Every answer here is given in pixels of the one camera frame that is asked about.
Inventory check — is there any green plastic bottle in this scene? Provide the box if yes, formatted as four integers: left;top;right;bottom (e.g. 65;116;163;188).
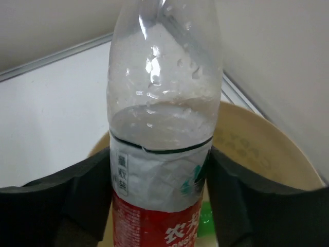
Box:
197;201;215;237

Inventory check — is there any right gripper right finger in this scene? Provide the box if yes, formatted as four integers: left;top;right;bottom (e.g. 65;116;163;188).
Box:
207;148;328;246

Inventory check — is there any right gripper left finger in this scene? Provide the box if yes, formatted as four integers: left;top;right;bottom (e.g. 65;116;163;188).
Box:
1;148;112;246

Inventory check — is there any beige round plastic bin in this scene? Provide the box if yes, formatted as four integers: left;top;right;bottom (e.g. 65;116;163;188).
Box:
87;101;326;247

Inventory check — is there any red label bottle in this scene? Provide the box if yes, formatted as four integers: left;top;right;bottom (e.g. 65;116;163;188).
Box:
107;1;223;246

